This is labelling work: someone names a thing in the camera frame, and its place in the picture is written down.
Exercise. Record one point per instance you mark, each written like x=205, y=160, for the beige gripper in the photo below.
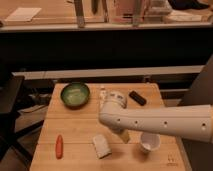
x=123, y=135

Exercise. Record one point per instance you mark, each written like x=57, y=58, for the white sponge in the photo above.
x=101, y=146

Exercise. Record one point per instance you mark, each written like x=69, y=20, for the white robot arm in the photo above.
x=189, y=122

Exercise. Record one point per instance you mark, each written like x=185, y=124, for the white paper cup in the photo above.
x=149, y=142

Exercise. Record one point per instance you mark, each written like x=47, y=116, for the black remote block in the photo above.
x=138, y=98

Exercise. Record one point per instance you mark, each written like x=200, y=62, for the small white bottle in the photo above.
x=102, y=95

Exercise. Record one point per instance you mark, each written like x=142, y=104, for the green bowl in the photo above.
x=75, y=94

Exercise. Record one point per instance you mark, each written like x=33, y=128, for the orange carrot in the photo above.
x=59, y=147

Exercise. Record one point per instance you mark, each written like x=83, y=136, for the black chair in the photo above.
x=12, y=99

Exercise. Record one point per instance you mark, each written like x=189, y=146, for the white paper sheet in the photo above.
x=22, y=14

